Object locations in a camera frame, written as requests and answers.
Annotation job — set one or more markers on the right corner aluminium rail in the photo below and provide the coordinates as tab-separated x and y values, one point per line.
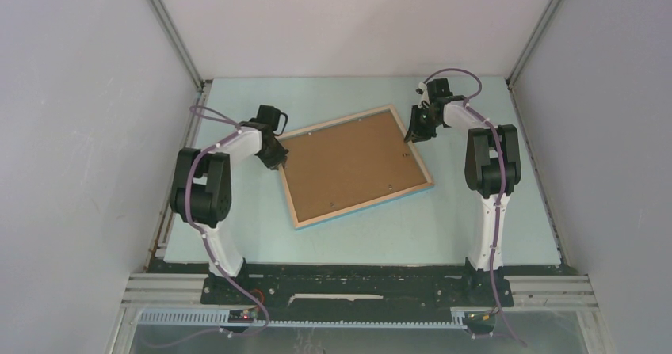
548	14

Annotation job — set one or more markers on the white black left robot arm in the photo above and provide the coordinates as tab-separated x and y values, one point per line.
201	190

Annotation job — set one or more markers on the brown frame backing board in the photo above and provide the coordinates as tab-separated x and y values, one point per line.
352	165

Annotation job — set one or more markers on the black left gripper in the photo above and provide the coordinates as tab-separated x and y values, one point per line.
278	157

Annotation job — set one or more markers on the corner aluminium rail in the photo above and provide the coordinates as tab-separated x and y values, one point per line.
548	14
169	28

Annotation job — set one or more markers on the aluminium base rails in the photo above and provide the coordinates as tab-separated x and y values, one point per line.
535	289

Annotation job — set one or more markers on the white cable duct strip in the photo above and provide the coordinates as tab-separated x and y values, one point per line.
222	318

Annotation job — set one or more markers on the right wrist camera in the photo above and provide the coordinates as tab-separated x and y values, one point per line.
422	91

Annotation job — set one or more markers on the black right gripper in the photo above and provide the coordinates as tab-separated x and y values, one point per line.
415	131

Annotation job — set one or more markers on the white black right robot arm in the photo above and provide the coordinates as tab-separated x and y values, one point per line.
492	165

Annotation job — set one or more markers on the left corner aluminium rail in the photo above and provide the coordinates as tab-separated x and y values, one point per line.
169	28

